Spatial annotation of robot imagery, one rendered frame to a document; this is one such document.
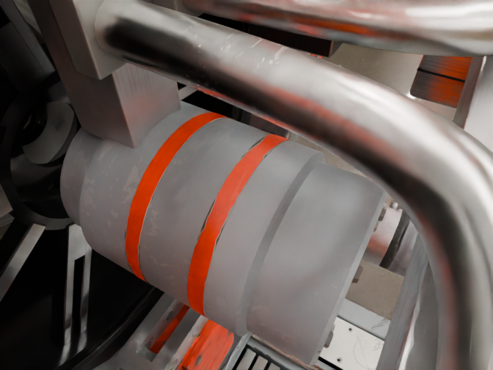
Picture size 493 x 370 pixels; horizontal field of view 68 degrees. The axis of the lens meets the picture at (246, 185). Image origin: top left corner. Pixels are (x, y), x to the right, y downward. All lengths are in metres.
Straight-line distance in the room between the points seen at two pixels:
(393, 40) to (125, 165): 0.17
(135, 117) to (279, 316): 0.14
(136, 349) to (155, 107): 0.32
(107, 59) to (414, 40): 0.13
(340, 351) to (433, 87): 0.84
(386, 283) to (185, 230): 1.10
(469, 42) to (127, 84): 0.17
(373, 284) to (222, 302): 1.06
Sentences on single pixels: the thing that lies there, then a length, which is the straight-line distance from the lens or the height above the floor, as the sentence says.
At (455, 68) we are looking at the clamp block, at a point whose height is 0.93.
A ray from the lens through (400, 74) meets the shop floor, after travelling 2.24.
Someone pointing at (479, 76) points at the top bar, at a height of 0.98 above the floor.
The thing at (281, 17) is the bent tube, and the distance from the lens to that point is 0.19.
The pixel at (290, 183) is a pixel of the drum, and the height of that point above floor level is 0.92.
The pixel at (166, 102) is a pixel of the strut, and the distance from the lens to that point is 0.25.
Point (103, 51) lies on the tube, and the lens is 0.18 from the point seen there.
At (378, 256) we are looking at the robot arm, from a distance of 0.55.
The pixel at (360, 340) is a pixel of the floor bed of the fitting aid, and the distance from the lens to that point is 1.09.
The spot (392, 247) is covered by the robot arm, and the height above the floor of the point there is 0.65.
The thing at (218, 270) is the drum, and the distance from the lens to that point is 0.21.
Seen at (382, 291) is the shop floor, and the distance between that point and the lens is 1.26.
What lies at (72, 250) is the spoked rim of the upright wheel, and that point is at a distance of 0.41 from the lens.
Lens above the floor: 1.07
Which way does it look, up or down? 48 degrees down
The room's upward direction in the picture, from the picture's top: straight up
